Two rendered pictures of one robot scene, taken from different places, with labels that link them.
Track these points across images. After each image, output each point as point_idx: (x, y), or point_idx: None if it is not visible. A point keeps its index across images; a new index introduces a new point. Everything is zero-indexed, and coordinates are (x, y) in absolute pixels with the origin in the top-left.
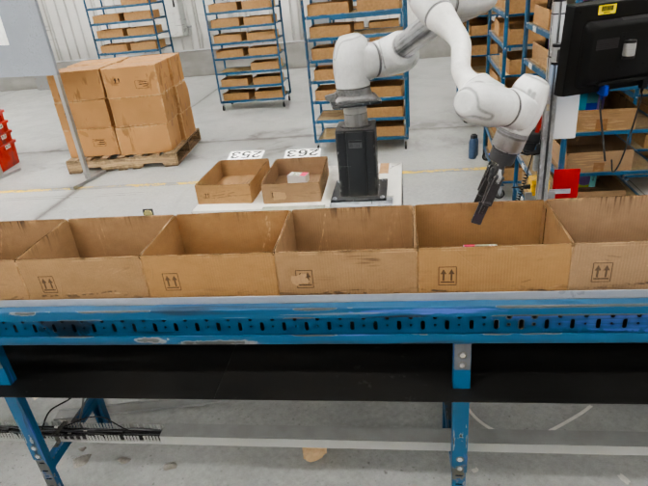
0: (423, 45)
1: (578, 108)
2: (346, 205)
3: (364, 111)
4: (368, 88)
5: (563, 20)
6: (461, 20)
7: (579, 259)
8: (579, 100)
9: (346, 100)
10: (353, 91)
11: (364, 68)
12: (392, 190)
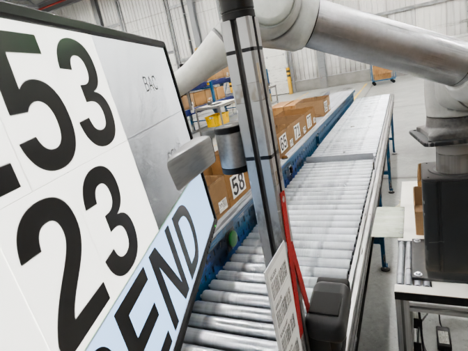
0: (404, 72)
1: (274, 326)
2: (399, 251)
3: (446, 153)
4: (446, 121)
5: (230, 72)
6: (268, 48)
7: None
8: (270, 307)
9: (420, 128)
10: (426, 118)
11: (434, 91)
12: (457, 288)
